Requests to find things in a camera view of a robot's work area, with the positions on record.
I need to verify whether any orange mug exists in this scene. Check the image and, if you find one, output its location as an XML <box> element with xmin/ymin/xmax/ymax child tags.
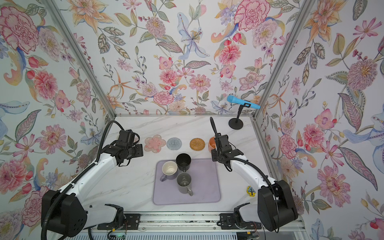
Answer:
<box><xmin>208</xmin><ymin>137</ymin><xmax>216</xmax><ymax>153</ymax></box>

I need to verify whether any pink flower coaster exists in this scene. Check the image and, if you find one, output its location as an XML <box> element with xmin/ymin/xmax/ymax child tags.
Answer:
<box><xmin>144</xmin><ymin>135</ymin><xmax>167</xmax><ymax>153</ymax></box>

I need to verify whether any grey round patterned coaster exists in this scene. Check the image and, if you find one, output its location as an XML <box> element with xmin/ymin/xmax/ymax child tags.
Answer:
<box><xmin>167</xmin><ymin>138</ymin><xmax>182</xmax><ymax>151</ymax></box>

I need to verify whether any grey mug cream interior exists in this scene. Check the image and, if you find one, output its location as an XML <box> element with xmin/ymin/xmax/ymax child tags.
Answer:
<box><xmin>160</xmin><ymin>161</ymin><xmax>179</xmax><ymax>182</ymax></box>

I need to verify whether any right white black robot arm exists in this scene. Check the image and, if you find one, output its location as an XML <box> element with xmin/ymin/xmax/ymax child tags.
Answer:
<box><xmin>211</xmin><ymin>134</ymin><xmax>299</xmax><ymax>232</ymax></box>

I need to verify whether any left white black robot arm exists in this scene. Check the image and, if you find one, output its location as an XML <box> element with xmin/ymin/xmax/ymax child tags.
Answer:
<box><xmin>41</xmin><ymin>130</ymin><xmax>144</xmax><ymax>240</ymax></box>

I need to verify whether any lavender rectangular mat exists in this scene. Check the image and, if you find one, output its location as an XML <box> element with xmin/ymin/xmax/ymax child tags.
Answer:
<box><xmin>153</xmin><ymin>159</ymin><xmax>221</xmax><ymax>206</ymax></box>

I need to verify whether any black microphone stand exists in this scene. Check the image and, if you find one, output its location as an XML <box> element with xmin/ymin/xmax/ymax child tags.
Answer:
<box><xmin>229</xmin><ymin>103</ymin><xmax>251</xmax><ymax>130</ymax></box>

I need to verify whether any black mug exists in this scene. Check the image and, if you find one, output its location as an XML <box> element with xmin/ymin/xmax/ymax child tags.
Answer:
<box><xmin>176</xmin><ymin>153</ymin><xmax>192</xmax><ymax>172</ymax></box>

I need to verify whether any yellow round sticker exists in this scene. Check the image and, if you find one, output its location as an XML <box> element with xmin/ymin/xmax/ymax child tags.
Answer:
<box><xmin>247</xmin><ymin>186</ymin><xmax>256</xmax><ymax>197</ymax></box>

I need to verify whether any dark grey mug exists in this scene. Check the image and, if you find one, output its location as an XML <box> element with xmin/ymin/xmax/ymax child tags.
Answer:
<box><xmin>177</xmin><ymin>172</ymin><xmax>194</xmax><ymax>196</ymax></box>

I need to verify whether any blue microphone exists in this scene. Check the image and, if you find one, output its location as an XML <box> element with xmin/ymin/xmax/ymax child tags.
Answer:
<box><xmin>227</xmin><ymin>95</ymin><xmax>261</xmax><ymax>110</ymax></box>

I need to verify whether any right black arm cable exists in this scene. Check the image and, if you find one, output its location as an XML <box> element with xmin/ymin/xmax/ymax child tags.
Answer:
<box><xmin>209</xmin><ymin>116</ymin><xmax>280</xmax><ymax>232</ymax></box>

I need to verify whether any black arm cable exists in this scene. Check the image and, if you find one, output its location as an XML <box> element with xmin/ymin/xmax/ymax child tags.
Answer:
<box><xmin>209</xmin><ymin>116</ymin><xmax>280</xmax><ymax>232</ymax></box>
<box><xmin>40</xmin><ymin>120</ymin><xmax>125</xmax><ymax>240</ymax></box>

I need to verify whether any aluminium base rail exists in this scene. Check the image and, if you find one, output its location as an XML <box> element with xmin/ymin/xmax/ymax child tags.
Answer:
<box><xmin>47</xmin><ymin>211</ymin><xmax>307</xmax><ymax>233</ymax></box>

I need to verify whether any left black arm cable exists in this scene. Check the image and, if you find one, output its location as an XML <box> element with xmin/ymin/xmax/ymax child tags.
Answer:
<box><xmin>40</xmin><ymin>120</ymin><xmax>125</xmax><ymax>240</ymax></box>

